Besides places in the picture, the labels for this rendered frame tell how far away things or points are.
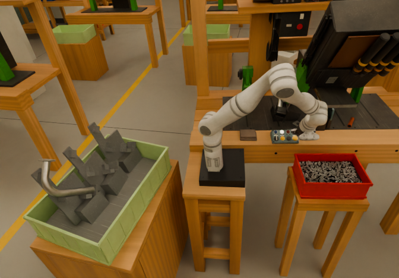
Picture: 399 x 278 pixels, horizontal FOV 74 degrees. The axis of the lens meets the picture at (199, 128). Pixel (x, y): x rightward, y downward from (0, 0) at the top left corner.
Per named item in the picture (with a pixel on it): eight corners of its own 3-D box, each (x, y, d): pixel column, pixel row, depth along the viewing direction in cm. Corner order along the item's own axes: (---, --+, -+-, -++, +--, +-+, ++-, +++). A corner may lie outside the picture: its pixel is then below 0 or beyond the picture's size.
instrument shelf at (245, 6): (399, 6, 149) (402, -1, 147) (238, 14, 157) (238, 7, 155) (379, -3, 169) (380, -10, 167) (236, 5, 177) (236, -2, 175)
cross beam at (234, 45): (396, 47, 183) (401, 33, 178) (208, 53, 195) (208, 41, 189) (392, 44, 187) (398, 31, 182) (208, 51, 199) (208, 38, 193)
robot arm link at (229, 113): (231, 101, 104) (239, 89, 111) (192, 128, 124) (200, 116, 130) (246, 118, 106) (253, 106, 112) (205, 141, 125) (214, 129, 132)
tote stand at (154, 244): (159, 333, 159) (130, 270, 112) (83, 311, 171) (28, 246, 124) (189, 231, 211) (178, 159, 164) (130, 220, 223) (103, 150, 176)
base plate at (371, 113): (407, 131, 158) (409, 128, 157) (222, 132, 168) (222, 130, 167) (375, 95, 192) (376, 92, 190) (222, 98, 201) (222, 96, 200)
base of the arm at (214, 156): (222, 171, 139) (220, 148, 128) (205, 171, 140) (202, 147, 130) (224, 159, 146) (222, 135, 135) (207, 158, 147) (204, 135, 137)
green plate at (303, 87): (303, 101, 160) (319, 69, 148) (290, 98, 160) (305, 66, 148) (299, 91, 169) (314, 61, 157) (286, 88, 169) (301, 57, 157)
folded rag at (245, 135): (256, 132, 163) (256, 129, 161) (256, 141, 156) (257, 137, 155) (239, 132, 164) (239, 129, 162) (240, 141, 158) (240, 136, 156)
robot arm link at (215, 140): (205, 108, 128) (208, 135, 138) (196, 119, 121) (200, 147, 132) (222, 111, 124) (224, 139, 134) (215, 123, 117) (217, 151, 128)
